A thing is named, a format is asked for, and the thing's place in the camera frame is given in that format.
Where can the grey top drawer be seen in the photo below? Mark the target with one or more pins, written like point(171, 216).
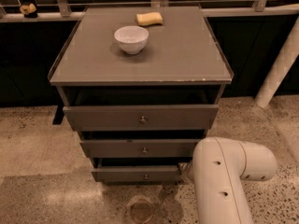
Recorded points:
point(140, 117)

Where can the yellow sponge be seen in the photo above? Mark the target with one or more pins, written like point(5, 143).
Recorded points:
point(147, 19)

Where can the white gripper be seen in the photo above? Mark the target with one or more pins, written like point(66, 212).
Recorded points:
point(185, 167)

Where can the white ceramic bowl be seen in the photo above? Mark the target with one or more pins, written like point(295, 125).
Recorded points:
point(131, 39)

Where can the small yellow black object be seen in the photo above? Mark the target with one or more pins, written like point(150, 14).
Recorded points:
point(28, 10)

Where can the grey middle drawer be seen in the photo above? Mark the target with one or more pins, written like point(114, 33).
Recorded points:
point(138, 148)

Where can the grey bottom drawer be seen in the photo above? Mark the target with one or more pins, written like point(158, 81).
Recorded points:
point(115, 170)

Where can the grey drawer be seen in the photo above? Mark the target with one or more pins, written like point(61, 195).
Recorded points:
point(138, 148)
point(140, 117)
point(115, 170)

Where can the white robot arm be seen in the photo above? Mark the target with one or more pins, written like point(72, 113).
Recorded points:
point(217, 170)

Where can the white diagonal pipe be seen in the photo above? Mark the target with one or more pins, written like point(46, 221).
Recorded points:
point(280, 68)

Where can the grey drawer cabinet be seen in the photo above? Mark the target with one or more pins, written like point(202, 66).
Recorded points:
point(181, 64)

